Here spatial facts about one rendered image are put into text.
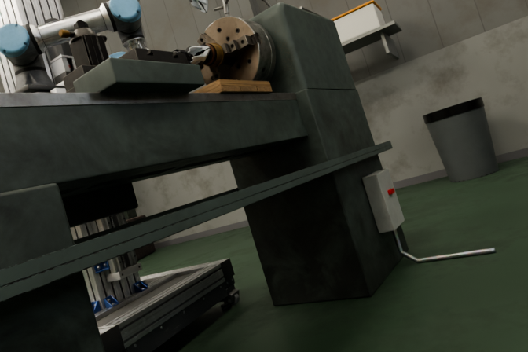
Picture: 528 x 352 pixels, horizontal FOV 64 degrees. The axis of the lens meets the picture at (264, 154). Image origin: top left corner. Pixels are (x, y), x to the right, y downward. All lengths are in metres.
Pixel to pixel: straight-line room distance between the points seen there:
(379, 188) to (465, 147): 2.31
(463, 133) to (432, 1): 1.58
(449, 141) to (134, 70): 3.48
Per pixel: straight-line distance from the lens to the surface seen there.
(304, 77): 1.76
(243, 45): 1.66
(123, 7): 1.83
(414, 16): 5.03
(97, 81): 1.03
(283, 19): 1.82
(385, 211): 1.96
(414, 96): 4.91
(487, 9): 4.98
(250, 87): 1.46
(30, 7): 2.35
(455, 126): 4.15
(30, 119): 0.92
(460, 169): 4.23
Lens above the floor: 0.58
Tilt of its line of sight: 3 degrees up
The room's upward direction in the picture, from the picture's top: 17 degrees counter-clockwise
